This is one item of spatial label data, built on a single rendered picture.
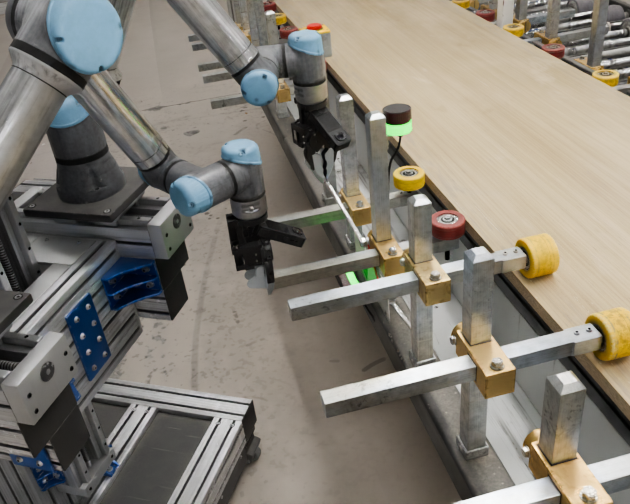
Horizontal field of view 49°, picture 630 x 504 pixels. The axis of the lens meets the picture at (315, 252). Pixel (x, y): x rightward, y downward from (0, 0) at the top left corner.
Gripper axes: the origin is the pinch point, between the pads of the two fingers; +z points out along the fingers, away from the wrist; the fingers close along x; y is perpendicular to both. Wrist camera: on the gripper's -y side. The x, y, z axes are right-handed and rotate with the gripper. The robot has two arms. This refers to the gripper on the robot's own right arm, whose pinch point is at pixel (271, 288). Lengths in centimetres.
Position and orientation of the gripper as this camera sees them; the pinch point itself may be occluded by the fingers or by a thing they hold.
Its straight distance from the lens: 155.1
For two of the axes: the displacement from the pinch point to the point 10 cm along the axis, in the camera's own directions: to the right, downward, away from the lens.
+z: 0.9, 8.4, 5.4
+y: -9.7, 2.0, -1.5
